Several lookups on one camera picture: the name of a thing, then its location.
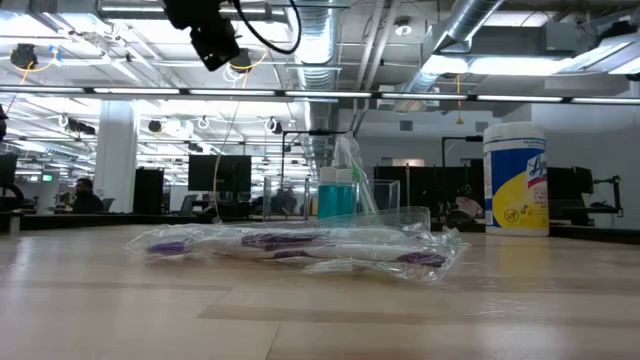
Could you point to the Lysol wipes canister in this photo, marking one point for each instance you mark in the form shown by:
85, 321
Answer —
515, 190

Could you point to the black computer monitor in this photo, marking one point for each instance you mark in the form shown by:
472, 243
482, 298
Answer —
220, 172

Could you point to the black pipe frame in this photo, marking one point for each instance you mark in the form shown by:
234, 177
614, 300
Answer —
472, 138
310, 132

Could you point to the black cabinet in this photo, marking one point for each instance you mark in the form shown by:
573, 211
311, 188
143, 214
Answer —
148, 190

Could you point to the clear acrylic organizer box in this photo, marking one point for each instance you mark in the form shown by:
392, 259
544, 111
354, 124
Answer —
387, 197

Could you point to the person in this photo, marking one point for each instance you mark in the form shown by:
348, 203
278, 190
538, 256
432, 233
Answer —
465, 205
87, 200

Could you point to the bagged purple toothbrush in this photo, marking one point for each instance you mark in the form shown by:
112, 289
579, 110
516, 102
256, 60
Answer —
280, 240
425, 258
167, 247

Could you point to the smooth silver ventilation duct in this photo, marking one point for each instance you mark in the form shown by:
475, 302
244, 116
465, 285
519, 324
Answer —
470, 20

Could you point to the corrugated silver ventilation duct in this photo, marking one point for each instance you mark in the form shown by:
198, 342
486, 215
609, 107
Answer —
315, 30

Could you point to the black ceiling camera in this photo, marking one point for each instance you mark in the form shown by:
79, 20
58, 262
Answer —
246, 62
22, 55

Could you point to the white square pillar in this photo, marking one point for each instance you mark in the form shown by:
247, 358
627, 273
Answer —
116, 160

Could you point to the long ceiling light bar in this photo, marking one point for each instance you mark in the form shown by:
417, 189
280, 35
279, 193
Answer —
225, 92

